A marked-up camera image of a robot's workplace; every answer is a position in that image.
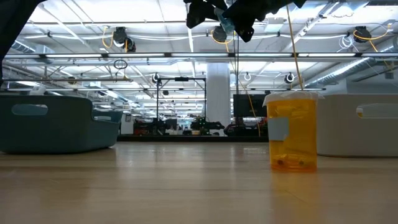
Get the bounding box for black stand frame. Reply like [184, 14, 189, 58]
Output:
[156, 77, 207, 125]

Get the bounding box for black ceiling cable reel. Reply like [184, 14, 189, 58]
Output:
[211, 26, 229, 44]
[111, 26, 129, 44]
[353, 26, 373, 44]

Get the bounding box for long linear ceiling light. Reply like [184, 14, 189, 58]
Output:
[0, 52, 398, 60]

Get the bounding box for thin yellow hanging cable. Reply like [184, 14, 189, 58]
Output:
[239, 80, 262, 138]

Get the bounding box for teal plastic bin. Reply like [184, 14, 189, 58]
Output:
[0, 94, 124, 156]

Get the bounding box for black hanging cable loop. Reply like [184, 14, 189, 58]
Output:
[113, 58, 129, 71]

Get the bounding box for silver spiral air duct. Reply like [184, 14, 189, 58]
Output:
[304, 39, 398, 90]
[11, 39, 37, 54]

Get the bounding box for white plastic bin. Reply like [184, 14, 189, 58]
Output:
[316, 94, 398, 158]

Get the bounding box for white ball lower right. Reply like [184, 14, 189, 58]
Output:
[262, 91, 321, 173]

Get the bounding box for black monitor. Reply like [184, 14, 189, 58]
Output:
[233, 94, 268, 118]

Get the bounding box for thick yellow cable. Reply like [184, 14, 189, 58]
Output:
[285, 3, 305, 93]

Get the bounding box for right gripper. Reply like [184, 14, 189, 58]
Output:
[186, 0, 307, 44]

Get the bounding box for white bulky object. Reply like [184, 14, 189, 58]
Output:
[29, 85, 47, 97]

